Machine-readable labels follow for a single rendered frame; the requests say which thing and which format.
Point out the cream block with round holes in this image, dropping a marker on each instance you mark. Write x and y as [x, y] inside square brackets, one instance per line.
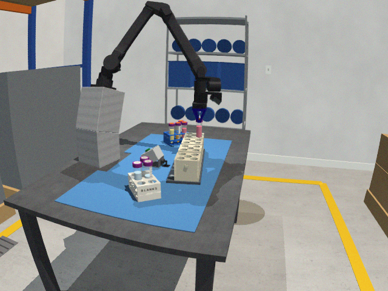
[187, 166]
[190, 149]
[193, 135]
[192, 141]

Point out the blue tube rack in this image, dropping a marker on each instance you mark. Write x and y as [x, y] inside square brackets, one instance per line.
[167, 139]

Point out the pink sample tube with orange cap dot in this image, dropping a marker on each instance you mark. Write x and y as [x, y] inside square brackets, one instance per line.
[184, 127]

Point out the blue flat mat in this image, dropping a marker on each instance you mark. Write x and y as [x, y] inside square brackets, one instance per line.
[181, 205]

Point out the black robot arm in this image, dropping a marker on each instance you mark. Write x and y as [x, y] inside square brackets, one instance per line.
[112, 62]

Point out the white tube rack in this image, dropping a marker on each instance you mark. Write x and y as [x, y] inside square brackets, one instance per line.
[147, 191]

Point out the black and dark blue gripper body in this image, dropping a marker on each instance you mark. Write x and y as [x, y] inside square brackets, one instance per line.
[196, 104]

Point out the pink tube with purple cap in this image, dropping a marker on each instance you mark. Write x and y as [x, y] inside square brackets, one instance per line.
[199, 129]

